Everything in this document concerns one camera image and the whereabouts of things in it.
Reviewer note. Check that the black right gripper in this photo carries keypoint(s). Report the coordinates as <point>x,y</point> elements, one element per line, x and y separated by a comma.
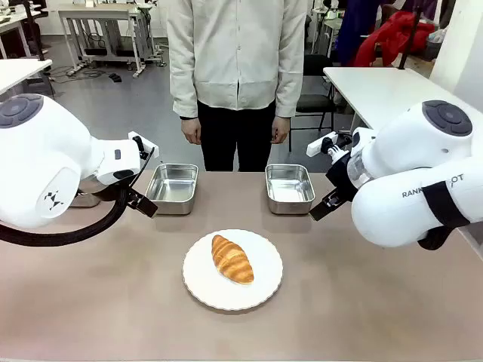
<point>339,177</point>

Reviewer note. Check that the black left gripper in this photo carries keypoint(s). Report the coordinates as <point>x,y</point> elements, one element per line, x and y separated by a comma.
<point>109,194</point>

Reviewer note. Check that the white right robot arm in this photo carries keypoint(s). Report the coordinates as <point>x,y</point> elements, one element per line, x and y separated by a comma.
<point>407,151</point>

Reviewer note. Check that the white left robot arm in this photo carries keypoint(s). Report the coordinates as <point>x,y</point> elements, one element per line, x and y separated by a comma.
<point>41,158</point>

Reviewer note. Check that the steel rectangular container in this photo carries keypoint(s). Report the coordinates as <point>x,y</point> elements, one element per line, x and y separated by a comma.
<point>87,200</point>
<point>171,188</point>
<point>290,188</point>

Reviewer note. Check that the golden croissant bread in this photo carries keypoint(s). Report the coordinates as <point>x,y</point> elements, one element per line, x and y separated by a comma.
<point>232,260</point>

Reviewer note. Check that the person's right hand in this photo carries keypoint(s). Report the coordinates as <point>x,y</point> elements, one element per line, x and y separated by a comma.
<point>191,132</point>

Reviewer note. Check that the person's left hand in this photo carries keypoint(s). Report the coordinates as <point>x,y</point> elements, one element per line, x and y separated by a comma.
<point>281,130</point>

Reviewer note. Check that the white scalloped plate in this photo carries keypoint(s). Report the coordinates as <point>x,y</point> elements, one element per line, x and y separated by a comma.
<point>203,279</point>

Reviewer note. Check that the black chair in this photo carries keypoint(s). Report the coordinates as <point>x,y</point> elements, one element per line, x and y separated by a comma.
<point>315,102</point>

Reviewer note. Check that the large white side table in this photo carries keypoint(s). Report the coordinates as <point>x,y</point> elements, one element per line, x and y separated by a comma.
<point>370,90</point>

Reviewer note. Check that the black floor adapter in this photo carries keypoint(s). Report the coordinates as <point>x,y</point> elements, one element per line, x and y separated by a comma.
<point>115,77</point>

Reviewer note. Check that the white floor power strip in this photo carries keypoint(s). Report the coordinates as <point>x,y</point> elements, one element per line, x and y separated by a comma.
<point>75,69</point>

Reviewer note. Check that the person in cream shirt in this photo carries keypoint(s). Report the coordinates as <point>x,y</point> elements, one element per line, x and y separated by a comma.
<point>237,56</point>

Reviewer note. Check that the red jacket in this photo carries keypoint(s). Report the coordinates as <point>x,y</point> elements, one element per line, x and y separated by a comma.
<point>392,37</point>

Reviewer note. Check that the small white side table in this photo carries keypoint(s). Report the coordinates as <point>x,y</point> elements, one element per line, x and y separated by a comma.
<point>19,73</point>

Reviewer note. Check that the blue hanging garment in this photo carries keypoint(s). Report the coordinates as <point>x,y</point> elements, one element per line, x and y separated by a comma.
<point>356,26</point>

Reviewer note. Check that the tall black pole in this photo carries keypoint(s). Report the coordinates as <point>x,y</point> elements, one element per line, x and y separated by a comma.
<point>409,34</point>

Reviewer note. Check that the grey workbench desk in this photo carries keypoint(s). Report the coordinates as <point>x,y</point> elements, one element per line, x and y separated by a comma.
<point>98,15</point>

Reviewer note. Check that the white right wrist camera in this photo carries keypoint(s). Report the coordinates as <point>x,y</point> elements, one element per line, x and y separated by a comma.
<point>317,145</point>

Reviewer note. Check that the black camera stand pole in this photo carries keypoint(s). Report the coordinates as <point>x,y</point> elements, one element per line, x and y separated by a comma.
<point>34,34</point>

